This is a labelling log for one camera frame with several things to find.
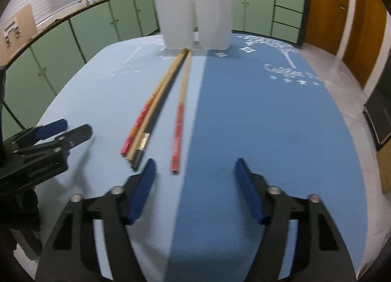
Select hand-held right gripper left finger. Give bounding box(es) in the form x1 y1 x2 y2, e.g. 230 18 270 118
35 158 158 282

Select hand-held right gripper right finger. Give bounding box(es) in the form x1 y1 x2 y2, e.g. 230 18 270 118
235 158 358 282

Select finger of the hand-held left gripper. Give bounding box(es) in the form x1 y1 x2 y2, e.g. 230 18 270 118
3 119 68 148
17 124 93 157

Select black chopstick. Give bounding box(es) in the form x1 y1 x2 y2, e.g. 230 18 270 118
131 51 188 170

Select plain wooden chopstick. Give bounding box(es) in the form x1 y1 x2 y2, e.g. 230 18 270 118
126 50 187 161

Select red-handled wooden chopstick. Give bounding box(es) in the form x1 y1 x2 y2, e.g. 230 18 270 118
120 49 186 157
170 50 193 175

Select white two-compartment utensil holder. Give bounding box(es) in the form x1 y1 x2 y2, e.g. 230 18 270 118
152 0 233 50

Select light blue printed table mat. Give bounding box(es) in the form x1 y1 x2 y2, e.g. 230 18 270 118
37 34 208 282

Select dark blue printed table mat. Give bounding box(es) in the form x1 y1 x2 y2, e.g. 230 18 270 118
166 32 369 282

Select green lower kitchen cabinets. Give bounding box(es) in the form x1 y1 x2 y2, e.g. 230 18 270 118
0 0 312 136

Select cardboard box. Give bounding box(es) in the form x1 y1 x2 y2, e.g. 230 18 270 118
377 144 391 194

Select black glass cabinet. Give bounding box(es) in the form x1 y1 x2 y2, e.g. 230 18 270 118
363 53 391 151

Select plain wooden door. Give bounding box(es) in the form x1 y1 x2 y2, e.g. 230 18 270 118
342 0 388 88

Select wooden door with handle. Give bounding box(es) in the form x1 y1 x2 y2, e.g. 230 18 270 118
302 0 352 56

